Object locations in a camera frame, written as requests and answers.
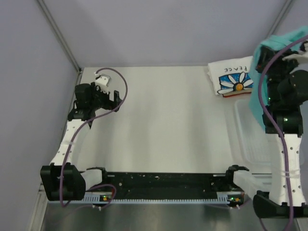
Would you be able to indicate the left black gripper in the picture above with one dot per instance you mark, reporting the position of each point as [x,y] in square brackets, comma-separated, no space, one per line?
[109,104]

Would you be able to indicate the right aluminium frame post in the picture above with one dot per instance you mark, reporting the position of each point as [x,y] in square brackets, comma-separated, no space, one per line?
[286,7]

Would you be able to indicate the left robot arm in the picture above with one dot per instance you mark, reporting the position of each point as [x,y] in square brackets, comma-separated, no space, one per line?
[61,178]

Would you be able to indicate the left aluminium frame post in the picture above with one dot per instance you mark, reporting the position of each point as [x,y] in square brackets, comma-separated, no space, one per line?
[58,34]

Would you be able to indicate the folded white daisy t shirt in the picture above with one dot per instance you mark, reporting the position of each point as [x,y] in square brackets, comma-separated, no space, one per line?
[230,75]

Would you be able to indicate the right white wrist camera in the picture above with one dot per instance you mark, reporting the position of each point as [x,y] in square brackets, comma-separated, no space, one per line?
[301,56]

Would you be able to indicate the aluminium frame post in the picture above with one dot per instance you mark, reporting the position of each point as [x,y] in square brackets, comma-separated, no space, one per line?
[286,7]
[58,34]

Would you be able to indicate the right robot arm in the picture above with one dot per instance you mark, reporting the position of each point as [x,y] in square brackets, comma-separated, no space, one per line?
[287,89]

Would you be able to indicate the folded red t shirt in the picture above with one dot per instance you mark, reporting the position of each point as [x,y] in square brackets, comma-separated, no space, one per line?
[235,93]

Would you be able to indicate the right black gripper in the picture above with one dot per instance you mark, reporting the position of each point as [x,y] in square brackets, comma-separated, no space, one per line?
[290,63]

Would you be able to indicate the white plastic basket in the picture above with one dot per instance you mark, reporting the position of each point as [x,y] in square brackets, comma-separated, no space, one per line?
[252,138]

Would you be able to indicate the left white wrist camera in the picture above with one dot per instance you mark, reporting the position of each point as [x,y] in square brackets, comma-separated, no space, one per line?
[103,82]

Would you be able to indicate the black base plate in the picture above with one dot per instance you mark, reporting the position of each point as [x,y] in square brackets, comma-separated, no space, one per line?
[138,185]

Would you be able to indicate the light blue cable duct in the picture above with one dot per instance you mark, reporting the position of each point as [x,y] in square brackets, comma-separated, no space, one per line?
[221,198]

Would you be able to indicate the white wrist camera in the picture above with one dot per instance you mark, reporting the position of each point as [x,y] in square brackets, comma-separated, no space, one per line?
[301,56]
[103,82]

